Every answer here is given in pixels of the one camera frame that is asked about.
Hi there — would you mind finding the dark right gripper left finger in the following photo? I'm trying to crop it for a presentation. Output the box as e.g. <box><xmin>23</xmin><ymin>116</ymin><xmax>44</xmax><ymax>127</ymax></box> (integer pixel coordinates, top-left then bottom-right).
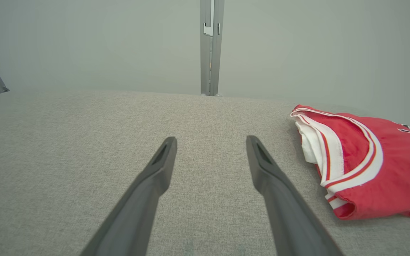
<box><xmin>80</xmin><ymin>137</ymin><xmax>178</xmax><ymax>256</ymax></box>

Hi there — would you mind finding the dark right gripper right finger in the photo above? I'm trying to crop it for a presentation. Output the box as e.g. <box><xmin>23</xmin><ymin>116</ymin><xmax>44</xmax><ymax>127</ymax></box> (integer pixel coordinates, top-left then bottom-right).
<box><xmin>246</xmin><ymin>135</ymin><xmax>344</xmax><ymax>256</ymax></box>

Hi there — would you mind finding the red white basketball jersey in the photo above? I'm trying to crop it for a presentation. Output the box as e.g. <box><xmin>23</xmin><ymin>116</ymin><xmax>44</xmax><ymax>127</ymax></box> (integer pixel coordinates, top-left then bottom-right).
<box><xmin>290</xmin><ymin>104</ymin><xmax>410</xmax><ymax>222</ymax></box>

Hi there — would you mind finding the grey partition post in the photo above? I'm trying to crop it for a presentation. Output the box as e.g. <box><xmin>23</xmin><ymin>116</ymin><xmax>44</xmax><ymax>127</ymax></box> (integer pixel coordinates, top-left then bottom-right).
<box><xmin>200</xmin><ymin>0</ymin><xmax>225</xmax><ymax>97</ymax></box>

